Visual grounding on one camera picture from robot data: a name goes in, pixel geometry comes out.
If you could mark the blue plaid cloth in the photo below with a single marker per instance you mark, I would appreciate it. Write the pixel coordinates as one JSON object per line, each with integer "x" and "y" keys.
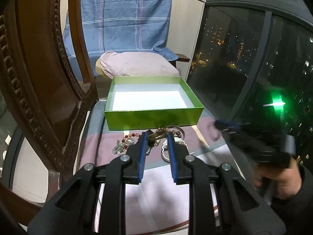
{"x": 126, "y": 26}

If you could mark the pink striped bed sheet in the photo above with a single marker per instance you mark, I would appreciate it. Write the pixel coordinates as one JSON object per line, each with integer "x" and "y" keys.
{"x": 157, "y": 204}

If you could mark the carved wooden chair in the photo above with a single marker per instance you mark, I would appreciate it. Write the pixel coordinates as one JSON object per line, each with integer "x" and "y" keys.
{"x": 38, "y": 83}

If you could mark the dark window frame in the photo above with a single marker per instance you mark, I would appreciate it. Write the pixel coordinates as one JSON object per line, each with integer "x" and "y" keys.
{"x": 253, "y": 62}

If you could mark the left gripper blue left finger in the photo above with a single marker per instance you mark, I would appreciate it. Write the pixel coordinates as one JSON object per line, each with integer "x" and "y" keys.
{"x": 135, "y": 161}

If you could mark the green cardboard box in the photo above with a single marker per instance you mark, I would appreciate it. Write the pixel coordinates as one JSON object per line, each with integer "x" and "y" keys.
{"x": 149, "y": 102}

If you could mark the pink pillow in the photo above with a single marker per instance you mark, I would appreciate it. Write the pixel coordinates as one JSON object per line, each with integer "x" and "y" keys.
{"x": 112, "y": 64}

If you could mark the person's right hand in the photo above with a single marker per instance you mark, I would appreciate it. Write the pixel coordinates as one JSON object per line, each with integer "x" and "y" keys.
{"x": 288, "y": 180}

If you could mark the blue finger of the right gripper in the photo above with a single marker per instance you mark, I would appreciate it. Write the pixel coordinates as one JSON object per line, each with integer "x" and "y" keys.
{"x": 224, "y": 125}

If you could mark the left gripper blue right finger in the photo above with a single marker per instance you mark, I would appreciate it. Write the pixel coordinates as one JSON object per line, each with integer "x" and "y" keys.
{"x": 180, "y": 161}

